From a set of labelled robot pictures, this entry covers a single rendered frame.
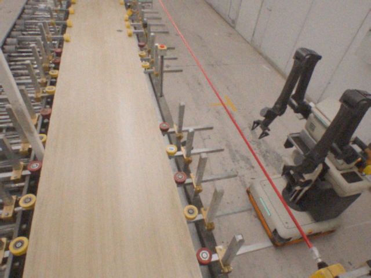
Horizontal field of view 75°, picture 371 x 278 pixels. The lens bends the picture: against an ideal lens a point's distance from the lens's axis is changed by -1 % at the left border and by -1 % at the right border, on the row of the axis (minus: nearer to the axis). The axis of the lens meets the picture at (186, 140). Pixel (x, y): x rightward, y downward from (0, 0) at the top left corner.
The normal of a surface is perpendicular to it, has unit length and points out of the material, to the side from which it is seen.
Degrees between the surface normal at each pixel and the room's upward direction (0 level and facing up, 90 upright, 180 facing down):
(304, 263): 0
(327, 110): 42
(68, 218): 0
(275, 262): 0
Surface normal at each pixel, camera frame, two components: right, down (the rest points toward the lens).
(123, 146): 0.11, -0.71
